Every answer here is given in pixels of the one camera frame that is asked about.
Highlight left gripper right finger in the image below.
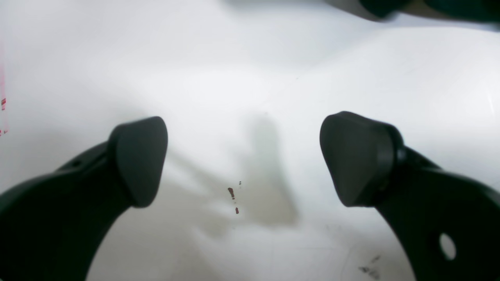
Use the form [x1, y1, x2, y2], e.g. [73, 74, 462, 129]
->
[320, 111, 500, 281]

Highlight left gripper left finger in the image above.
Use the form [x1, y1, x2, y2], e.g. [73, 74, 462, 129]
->
[0, 117, 168, 281]

